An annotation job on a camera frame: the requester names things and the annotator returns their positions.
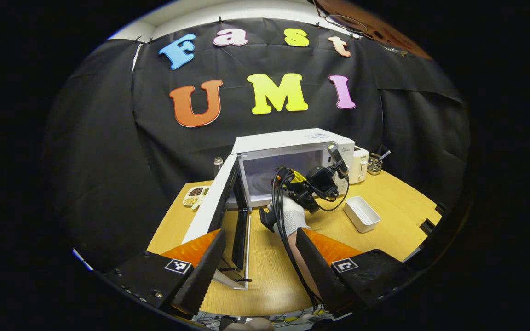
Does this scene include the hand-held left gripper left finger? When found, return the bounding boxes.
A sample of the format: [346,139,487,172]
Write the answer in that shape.
[104,228,227,318]

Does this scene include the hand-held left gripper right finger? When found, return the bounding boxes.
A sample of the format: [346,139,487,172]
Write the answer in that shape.
[295,228,413,318]

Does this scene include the white microwave oven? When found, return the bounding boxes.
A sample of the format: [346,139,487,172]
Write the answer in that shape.
[181,128,355,290]

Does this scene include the white toaster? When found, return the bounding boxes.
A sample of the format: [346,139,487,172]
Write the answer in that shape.
[349,146,369,184]

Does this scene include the white rectangular dish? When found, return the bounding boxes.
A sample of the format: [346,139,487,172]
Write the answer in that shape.
[343,196,380,234]

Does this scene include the divided plate of beans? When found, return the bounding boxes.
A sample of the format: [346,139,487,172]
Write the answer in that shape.
[183,185,210,210]

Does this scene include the black backdrop cloth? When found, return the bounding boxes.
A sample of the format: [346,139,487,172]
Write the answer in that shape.
[44,17,472,272]

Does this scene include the thin-rimmed eyeglasses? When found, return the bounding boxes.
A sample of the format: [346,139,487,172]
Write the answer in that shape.
[323,13,409,57]

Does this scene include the wire mesh utensil holder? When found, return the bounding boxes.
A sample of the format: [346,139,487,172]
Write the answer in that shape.
[367,153,383,176]

